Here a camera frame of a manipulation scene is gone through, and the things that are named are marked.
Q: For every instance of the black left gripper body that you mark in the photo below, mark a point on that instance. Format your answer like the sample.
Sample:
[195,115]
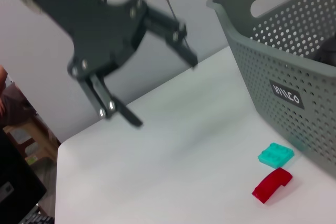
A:
[99,32]

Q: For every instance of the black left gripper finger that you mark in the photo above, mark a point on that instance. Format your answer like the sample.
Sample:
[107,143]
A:
[105,98]
[170,35]

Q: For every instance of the dark red toy brick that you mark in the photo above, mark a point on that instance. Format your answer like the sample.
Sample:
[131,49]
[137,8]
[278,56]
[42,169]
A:
[271,186]

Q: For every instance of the grey perforated storage bin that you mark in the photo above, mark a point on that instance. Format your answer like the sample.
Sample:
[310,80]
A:
[275,77]

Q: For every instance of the wooden shelf unit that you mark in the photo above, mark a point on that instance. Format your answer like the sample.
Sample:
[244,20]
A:
[34,140]

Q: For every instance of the black keyboard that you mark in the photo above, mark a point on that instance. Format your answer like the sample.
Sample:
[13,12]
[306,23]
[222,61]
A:
[36,219]

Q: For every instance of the teal toy brick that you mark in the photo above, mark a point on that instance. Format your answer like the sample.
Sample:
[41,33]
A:
[275,154]

